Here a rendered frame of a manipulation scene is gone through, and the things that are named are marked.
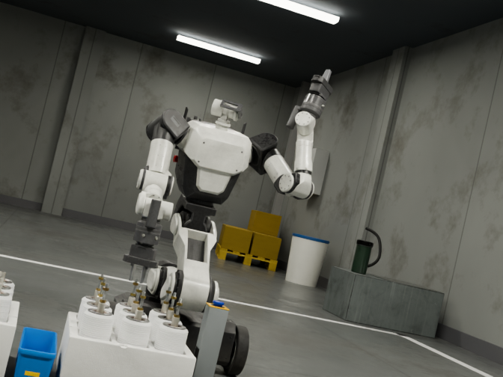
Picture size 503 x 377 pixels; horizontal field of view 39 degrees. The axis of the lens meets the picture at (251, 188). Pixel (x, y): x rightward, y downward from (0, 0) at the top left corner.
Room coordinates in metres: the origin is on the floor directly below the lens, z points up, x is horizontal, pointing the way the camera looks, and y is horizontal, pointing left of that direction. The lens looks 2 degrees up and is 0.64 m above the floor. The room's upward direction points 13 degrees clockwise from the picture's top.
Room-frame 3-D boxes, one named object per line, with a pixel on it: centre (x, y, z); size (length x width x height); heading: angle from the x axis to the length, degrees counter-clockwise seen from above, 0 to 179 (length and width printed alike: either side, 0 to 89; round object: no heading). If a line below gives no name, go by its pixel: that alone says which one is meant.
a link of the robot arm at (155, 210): (2.45, 0.30, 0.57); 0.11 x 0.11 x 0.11; 12
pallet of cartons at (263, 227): (10.10, -0.13, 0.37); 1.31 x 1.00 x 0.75; 15
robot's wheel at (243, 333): (2.92, -0.09, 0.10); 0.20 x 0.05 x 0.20; 15
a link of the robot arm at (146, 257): (2.46, 0.31, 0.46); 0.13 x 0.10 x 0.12; 82
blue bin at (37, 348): (2.23, 0.54, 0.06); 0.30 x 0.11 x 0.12; 15
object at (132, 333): (2.23, 0.25, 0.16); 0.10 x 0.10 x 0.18
